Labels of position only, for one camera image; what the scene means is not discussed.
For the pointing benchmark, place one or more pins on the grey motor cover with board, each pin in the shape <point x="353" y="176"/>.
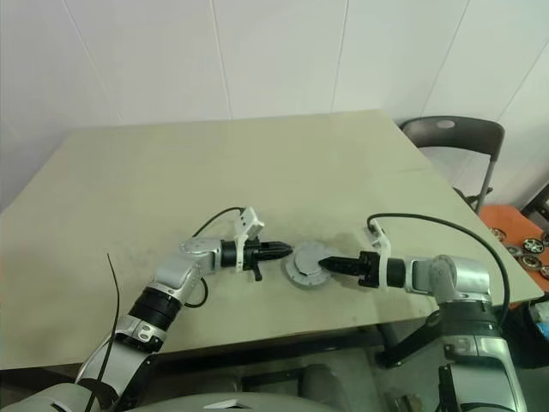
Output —
<point x="304" y="262"/>

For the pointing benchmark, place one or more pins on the black folding chair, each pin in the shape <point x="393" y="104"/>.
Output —
<point x="467" y="133"/>

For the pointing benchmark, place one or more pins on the blue plastic packet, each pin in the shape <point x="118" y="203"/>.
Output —
<point x="542" y="326"/>

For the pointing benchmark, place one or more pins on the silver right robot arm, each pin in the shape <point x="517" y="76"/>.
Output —
<point x="454" y="274"/>

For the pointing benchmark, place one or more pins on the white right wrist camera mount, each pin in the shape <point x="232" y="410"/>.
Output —
<point x="379" y="240"/>

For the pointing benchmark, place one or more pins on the shiny metal bracket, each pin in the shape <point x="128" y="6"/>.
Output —
<point x="406" y="403"/>

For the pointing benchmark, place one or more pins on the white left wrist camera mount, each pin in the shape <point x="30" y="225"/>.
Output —
<point x="246" y="219"/>

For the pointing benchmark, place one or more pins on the black metal table frame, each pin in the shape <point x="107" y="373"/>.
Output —
<point x="403" y="349"/>

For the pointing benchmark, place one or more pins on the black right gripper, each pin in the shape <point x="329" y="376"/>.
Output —
<point x="369" y="270"/>

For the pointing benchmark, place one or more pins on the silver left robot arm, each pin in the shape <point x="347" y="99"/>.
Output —
<point x="171" y="274"/>

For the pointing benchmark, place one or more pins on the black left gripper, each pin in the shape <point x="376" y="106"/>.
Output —
<point x="253" y="255"/>

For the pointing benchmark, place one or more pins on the black white small wheel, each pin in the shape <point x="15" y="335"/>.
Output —
<point x="532" y="246"/>

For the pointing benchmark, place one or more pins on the grey robot torso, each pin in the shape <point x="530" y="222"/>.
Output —
<point x="266" y="404"/>

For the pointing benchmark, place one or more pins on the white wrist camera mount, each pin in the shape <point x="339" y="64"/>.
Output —
<point x="379" y="240"/>
<point x="246" y="219"/>

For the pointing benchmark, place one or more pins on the motor parts on orange tray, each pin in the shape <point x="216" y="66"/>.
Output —
<point x="506" y="219"/>

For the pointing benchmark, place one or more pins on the dark brown furniture frame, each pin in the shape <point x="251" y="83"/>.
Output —
<point x="537" y="195"/>

